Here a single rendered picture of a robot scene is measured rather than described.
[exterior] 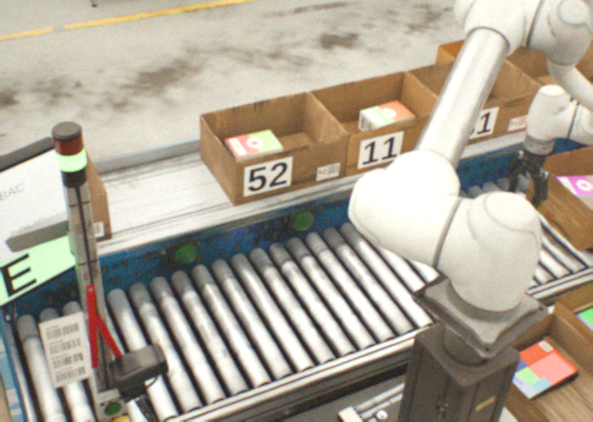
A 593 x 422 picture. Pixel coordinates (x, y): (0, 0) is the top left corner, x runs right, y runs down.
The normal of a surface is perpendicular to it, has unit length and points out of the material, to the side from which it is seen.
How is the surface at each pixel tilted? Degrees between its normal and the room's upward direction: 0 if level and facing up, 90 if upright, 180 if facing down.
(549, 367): 0
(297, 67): 0
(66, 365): 90
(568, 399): 1
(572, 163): 89
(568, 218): 90
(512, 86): 89
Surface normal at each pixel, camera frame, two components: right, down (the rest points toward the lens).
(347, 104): 0.45, 0.56
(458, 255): -0.49, 0.44
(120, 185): 0.05, -0.78
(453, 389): -0.85, 0.30
